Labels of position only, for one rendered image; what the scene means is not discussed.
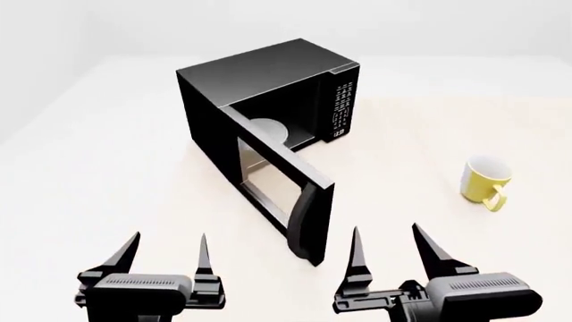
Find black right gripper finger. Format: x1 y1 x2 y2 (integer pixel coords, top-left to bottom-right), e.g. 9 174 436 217
335 225 374 297
410 222 480 279

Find microwave control panel white buttons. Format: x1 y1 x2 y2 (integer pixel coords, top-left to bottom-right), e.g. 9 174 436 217
329 63 359 142

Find black curved door handle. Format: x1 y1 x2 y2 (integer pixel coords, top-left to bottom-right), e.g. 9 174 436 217
285 182 335 268

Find black microwave oven body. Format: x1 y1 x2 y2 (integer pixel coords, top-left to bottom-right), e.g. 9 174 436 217
175 38 360 190

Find yellow-green mug white inside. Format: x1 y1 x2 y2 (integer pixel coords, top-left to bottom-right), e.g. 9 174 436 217
459 154 513 213

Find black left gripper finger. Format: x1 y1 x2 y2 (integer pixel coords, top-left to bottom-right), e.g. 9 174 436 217
76 231 142 287
193 233 222 287

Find black microwave door with window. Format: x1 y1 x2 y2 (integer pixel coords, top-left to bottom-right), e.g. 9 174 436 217
217 105 336 268

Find grey glass turntable plate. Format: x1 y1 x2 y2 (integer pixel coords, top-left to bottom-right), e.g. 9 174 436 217
247 117 290 142

